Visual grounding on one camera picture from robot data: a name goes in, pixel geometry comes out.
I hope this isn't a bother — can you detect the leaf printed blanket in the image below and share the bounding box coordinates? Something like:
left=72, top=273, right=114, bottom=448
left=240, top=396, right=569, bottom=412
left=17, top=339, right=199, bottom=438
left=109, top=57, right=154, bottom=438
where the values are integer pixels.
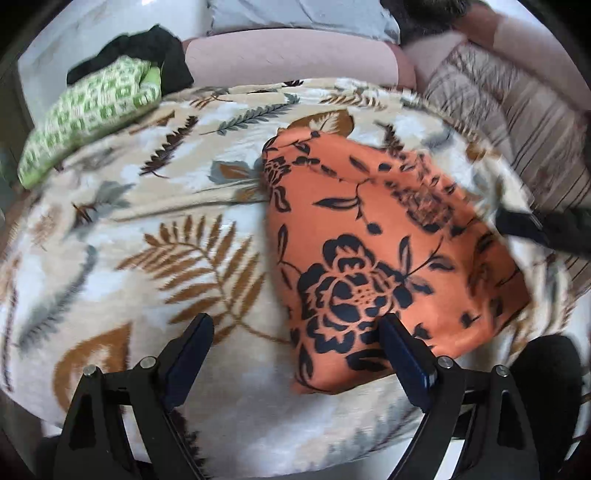
left=0, top=76, right=578, bottom=468

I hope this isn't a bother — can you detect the green checked pillow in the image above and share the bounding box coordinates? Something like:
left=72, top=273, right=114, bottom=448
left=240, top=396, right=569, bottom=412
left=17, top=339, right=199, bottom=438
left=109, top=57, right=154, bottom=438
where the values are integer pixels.
left=17, top=55, right=163, bottom=189

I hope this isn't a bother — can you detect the dark fur garment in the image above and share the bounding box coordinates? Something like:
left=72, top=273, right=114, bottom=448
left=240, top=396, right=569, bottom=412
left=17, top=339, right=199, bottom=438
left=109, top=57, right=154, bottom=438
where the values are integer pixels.
left=382, top=0, right=474, bottom=43

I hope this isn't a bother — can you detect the pink sofa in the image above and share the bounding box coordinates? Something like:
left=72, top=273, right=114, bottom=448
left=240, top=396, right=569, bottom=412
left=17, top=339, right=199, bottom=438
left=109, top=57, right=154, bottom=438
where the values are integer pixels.
left=181, top=0, right=591, bottom=93

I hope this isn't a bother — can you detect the orange floral garment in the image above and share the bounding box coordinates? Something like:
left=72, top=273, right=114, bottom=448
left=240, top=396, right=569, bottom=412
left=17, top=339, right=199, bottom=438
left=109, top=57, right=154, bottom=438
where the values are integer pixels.
left=262, top=127, right=533, bottom=398

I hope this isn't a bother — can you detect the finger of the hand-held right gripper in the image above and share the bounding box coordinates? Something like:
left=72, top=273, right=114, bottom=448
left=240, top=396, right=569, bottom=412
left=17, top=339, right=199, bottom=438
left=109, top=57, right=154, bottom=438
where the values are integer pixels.
left=495, top=207, right=591, bottom=257

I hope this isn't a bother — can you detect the dark cloth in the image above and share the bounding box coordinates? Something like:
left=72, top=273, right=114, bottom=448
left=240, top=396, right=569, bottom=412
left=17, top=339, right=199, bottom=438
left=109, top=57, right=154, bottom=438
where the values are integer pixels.
left=512, top=335, right=583, bottom=444

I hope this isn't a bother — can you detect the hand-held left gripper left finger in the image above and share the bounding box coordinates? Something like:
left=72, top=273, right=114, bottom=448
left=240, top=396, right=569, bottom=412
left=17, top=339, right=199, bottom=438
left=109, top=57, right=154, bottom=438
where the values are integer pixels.
left=51, top=313, right=215, bottom=480

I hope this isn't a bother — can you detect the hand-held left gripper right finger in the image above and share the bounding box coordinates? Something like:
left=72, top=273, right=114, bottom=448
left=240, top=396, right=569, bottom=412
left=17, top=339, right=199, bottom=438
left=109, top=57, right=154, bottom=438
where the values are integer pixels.
left=378, top=313, right=543, bottom=480

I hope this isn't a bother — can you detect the black garment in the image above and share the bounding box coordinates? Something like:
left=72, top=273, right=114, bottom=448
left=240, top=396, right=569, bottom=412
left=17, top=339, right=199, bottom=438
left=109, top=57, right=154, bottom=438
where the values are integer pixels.
left=66, top=24, right=195, bottom=89

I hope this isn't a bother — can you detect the striped floral cushion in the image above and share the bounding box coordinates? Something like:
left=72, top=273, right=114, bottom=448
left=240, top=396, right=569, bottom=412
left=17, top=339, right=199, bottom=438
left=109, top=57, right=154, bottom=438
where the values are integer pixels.
left=421, top=44, right=591, bottom=296

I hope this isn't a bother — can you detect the grey pillow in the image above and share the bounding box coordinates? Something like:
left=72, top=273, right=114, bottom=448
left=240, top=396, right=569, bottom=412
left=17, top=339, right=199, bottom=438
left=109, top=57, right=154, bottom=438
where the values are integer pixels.
left=207, top=0, right=401, bottom=45

